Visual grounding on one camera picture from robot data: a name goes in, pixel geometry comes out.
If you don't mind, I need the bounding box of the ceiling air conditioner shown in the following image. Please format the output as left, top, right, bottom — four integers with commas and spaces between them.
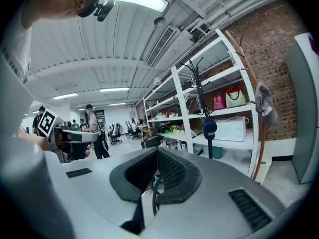
145, 24, 195, 69

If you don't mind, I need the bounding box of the white tote bag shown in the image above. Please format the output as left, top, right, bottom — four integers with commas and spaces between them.
225, 85, 247, 109

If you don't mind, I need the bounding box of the black coat stand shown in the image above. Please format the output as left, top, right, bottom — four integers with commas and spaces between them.
179, 56, 219, 159

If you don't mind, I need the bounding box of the navy blue cap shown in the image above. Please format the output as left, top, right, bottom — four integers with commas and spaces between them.
202, 116, 218, 141

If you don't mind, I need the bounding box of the black head camera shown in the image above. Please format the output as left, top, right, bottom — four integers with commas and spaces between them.
92, 0, 116, 22

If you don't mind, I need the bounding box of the white floor box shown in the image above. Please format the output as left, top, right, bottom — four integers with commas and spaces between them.
253, 155, 273, 185

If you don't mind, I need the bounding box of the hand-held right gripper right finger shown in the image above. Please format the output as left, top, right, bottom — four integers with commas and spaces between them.
146, 147, 287, 239

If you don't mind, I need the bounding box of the white paper bag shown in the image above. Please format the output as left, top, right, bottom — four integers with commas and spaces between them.
213, 117, 248, 142

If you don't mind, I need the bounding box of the teal bucket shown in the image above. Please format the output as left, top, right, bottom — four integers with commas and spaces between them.
211, 145, 224, 159

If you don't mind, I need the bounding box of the grey cap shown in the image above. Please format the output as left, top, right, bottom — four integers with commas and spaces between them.
254, 81, 279, 128

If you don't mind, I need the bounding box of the white metal shelving unit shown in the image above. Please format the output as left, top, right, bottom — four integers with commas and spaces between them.
143, 28, 262, 181

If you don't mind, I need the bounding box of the black visitor chair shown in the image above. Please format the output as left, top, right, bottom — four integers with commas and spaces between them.
141, 121, 165, 149

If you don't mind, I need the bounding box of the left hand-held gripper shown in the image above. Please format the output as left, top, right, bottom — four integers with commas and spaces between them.
37, 108, 98, 163

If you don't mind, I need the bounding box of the black office chair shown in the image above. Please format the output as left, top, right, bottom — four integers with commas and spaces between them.
109, 122, 123, 145
125, 120, 142, 141

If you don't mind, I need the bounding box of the person's white t-shirt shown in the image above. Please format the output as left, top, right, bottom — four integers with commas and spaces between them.
0, 6, 32, 85

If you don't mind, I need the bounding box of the person's head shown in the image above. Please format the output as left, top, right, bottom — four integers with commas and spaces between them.
21, 0, 103, 30

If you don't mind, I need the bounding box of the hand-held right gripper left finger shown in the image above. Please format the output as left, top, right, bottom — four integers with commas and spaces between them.
44, 147, 159, 239

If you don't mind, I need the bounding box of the wooden coat stand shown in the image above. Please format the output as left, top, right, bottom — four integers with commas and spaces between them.
225, 29, 273, 182

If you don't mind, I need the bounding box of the pink handbag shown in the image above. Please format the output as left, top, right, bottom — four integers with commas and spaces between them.
213, 95, 227, 111

